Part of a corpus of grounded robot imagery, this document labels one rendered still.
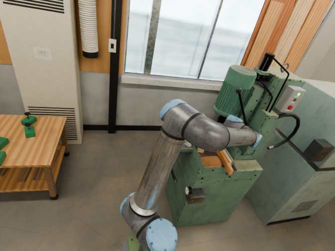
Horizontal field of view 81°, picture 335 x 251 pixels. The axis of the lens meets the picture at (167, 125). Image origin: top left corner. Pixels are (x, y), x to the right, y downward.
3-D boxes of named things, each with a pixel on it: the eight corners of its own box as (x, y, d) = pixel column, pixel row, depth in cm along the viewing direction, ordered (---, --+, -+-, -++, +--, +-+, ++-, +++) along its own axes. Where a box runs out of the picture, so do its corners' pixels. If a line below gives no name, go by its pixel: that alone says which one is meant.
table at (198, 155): (169, 121, 179) (170, 115, 175) (199, 122, 188) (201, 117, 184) (189, 174, 133) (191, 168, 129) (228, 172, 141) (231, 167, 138)
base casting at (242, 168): (179, 141, 180) (181, 133, 174) (233, 141, 196) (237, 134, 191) (195, 181, 146) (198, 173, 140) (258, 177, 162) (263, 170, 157)
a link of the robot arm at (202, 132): (222, 132, 61) (266, 134, 115) (193, 111, 68) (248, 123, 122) (203, 161, 65) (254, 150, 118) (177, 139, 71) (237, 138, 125)
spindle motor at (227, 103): (209, 104, 143) (225, 62, 125) (230, 105, 149) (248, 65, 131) (219, 118, 130) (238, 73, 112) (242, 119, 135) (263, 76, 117)
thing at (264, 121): (250, 126, 138) (260, 108, 130) (260, 126, 141) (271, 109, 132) (257, 134, 132) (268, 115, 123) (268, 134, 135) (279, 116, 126)
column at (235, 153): (221, 142, 176) (257, 63, 134) (242, 142, 183) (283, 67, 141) (232, 160, 159) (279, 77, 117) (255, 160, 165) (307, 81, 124)
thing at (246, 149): (237, 146, 149) (244, 134, 142) (245, 146, 151) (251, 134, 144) (244, 155, 142) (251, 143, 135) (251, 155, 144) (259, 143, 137)
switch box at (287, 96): (274, 106, 132) (287, 85, 122) (285, 107, 134) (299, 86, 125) (280, 111, 127) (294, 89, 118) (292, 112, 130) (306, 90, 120)
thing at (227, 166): (201, 125, 172) (202, 122, 170) (203, 125, 173) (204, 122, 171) (229, 174, 132) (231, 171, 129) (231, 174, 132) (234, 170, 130)
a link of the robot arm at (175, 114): (132, 243, 99) (189, 116, 66) (114, 215, 108) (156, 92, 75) (154, 228, 110) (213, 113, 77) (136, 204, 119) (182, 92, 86)
